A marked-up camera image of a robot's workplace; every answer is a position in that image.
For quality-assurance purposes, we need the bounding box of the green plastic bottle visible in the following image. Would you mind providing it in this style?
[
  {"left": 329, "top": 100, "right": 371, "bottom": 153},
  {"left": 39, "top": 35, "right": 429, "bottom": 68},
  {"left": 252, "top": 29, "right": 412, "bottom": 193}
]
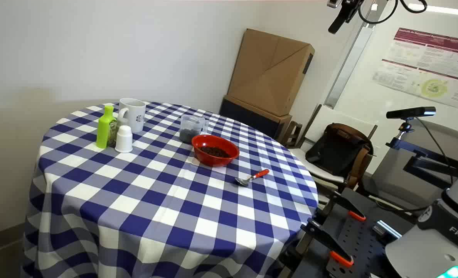
[{"left": 96, "top": 103, "right": 116, "bottom": 148}]

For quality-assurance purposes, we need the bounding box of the white ceramic mug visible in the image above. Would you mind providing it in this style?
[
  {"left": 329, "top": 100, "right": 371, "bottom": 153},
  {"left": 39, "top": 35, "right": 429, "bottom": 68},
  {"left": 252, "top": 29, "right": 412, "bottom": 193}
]
[{"left": 119, "top": 100, "right": 147, "bottom": 133}]

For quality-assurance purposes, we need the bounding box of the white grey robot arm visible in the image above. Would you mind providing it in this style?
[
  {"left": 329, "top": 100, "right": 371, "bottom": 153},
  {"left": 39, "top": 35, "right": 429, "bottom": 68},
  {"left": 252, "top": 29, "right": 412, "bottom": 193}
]
[{"left": 386, "top": 179, "right": 458, "bottom": 278}]

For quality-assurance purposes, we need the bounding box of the black camera on stand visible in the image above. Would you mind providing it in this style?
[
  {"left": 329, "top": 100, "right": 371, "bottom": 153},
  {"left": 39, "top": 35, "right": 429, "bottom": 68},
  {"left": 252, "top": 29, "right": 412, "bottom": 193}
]
[{"left": 386, "top": 106, "right": 437, "bottom": 119}]

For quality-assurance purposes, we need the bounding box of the brown cardboard box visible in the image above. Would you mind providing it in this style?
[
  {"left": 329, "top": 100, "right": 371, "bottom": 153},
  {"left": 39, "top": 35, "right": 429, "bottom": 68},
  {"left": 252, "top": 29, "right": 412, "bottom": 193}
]
[{"left": 227, "top": 29, "right": 315, "bottom": 116}]

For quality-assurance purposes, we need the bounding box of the white wall poster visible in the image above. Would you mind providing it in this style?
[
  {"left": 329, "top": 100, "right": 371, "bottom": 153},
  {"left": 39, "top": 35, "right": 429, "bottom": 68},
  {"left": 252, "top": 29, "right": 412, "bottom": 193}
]
[{"left": 374, "top": 28, "right": 458, "bottom": 108}]

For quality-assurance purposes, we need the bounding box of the red plastic bowl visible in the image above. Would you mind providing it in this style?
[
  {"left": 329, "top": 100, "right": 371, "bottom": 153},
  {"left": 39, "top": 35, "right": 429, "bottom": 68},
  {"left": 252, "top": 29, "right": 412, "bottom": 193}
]
[{"left": 192, "top": 134, "right": 240, "bottom": 167}]

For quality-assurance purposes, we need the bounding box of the small white plastic bottle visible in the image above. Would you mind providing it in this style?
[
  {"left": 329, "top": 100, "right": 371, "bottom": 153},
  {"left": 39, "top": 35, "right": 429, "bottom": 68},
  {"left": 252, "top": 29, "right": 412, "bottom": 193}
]
[{"left": 116, "top": 125, "right": 133, "bottom": 153}]

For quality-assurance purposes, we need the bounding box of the black orange clamp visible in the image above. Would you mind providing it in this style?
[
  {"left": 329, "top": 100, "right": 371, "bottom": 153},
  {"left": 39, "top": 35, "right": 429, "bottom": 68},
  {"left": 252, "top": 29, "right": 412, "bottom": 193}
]
[
  {"left": 332, "top": 193, "right": 368, "bottom": 222},
  {"left": 306, "top": 221, "right": 355, "bottom": 268}
]

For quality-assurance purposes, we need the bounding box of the brown leather bag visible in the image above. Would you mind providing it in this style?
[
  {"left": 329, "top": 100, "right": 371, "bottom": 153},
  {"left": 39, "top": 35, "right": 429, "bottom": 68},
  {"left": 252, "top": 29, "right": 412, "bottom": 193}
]
[{"left": 306, "top": 123, "right": 374, "bottom": 188}]

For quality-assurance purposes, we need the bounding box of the spoon with red handle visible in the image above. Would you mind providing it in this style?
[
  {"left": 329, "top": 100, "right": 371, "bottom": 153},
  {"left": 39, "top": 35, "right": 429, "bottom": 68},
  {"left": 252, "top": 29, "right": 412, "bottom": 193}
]
[{"left": 237, "top": 168, "right": 271, "bottom": 185}]

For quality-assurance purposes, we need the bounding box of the clear plastic measuring jug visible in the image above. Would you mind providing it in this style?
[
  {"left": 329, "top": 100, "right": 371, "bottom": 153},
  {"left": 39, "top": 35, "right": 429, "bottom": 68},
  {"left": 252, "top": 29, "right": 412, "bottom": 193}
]
[{"left": 180, "top": 114, "right": 207, "bottom": 143}]

